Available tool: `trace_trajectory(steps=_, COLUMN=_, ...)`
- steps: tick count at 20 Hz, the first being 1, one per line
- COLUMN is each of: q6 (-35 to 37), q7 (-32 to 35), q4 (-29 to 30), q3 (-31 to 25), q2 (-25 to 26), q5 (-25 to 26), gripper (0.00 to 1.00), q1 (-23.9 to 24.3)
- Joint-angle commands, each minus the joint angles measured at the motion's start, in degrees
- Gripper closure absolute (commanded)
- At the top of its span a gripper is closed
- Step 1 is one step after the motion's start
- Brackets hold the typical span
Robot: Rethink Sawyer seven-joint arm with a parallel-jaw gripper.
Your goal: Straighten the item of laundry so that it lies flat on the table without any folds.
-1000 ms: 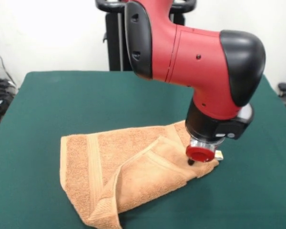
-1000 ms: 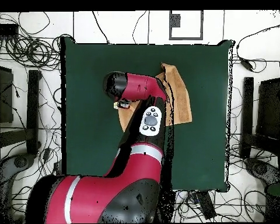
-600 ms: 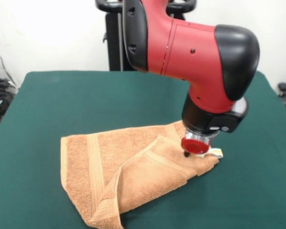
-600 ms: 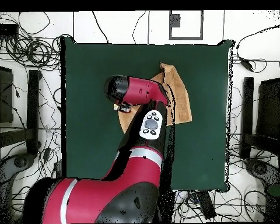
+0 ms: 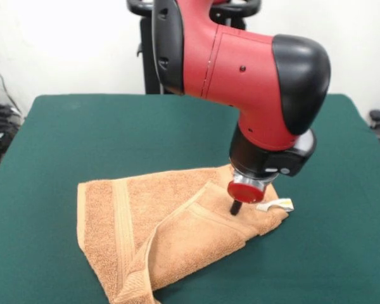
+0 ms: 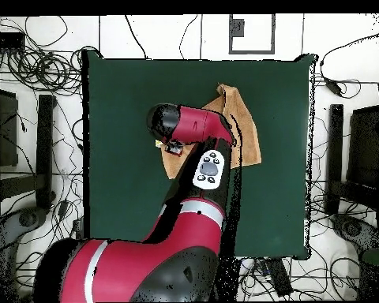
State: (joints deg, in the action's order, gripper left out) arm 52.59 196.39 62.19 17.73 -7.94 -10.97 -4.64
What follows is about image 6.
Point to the orange terry towel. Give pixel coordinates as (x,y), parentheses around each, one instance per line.
(243,126)

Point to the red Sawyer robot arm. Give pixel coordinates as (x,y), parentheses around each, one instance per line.
(192,126)

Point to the dark green table cloth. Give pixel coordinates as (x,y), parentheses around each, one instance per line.
(120,189)

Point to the narrow black power strip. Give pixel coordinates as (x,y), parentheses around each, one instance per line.
(79,227)

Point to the wide black power strip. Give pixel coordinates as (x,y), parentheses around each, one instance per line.
(279,277)

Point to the black rectangular box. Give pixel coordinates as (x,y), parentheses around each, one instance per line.
(6,40)

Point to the grey square frame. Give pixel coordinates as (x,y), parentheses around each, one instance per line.
(237,28)

